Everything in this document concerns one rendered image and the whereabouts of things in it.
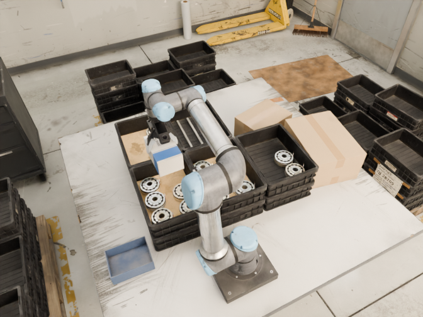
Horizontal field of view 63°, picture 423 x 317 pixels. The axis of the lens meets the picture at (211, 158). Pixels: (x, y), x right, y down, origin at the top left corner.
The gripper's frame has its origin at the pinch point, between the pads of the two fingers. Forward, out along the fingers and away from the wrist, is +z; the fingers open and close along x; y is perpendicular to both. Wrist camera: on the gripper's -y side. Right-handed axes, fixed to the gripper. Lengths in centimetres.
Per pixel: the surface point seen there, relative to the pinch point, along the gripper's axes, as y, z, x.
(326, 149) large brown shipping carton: -19, 21, -85
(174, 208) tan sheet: -13.6, 27.8, 2.7
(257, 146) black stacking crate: 6, 28, -57
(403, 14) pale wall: 126, 45, -313
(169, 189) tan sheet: -0.7, 27.7, 0.4
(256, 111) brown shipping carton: 32, 25, -72
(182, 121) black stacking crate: 48, 28, -28
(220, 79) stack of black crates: 143, 72, -103
